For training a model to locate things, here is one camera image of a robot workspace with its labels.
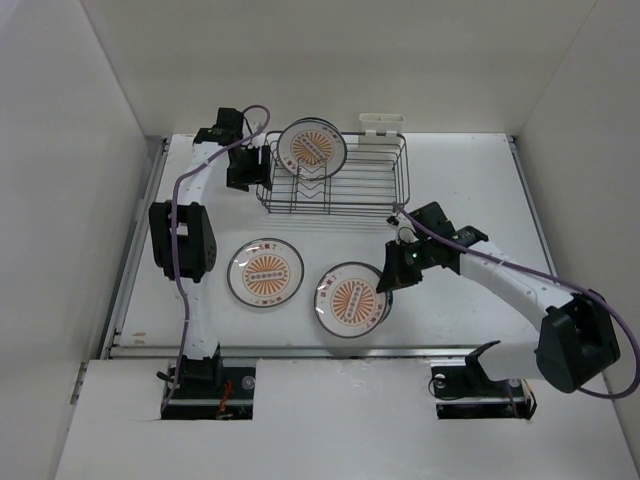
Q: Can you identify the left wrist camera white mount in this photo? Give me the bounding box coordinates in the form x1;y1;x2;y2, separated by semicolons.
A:
243;116;265;146

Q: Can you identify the left side rail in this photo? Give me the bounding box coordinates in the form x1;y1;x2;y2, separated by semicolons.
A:
69;136;171;406

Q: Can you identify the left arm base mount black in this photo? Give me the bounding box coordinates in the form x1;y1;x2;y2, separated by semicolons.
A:
160;367;256;421

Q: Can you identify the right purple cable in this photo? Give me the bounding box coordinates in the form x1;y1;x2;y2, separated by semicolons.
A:
392;202;640;419

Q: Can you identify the teal rim lettered plate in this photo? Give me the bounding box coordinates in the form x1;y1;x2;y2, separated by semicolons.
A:
314;262;396;336

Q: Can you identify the white cutlery holder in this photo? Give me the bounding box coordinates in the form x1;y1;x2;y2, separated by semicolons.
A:
358;113;405;145

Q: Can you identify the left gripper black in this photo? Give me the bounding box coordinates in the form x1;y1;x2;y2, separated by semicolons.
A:
229;143;270;192

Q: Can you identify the right side rail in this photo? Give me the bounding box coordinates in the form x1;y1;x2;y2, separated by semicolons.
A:
506;135;558;276

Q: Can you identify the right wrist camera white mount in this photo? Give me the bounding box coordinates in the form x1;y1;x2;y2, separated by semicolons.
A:
396;225;418;244

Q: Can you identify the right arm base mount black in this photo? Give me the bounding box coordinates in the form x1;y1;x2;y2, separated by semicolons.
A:
427;362;538;421

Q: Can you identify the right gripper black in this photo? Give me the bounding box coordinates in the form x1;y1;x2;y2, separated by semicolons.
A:
376;238;435;293

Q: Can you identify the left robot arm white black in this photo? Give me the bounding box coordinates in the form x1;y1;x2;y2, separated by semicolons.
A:
149;104;271;402

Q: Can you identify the red rim plate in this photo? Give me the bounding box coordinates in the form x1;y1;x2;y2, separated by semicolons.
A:
275;117;348;181

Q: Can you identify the aluminium front rail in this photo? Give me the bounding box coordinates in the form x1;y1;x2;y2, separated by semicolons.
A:
109;341;584;359

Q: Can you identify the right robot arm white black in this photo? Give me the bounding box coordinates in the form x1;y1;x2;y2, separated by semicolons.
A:
377;202;620;394

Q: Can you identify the grey wire dish rack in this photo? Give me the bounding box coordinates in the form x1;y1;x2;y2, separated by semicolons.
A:
256;131;410;217

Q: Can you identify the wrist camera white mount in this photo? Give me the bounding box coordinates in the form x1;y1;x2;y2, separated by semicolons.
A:
243;116;265;146
396;225;418;244

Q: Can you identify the orange sunburst plate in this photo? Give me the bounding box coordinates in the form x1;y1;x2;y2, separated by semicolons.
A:
226;238;305;309
313;261;394;339

